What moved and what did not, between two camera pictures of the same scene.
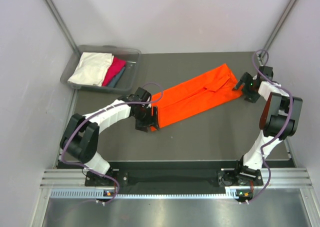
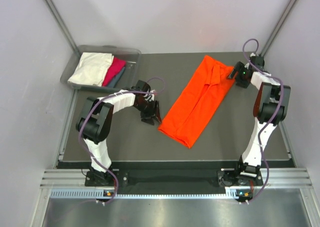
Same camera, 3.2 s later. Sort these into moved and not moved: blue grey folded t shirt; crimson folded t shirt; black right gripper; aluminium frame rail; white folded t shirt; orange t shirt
Moved: black right gripper; orange t shirt
Not moved: crimson folded t shirt; aluminium frame rail; white folded t shirt; blue grey folded t shirt
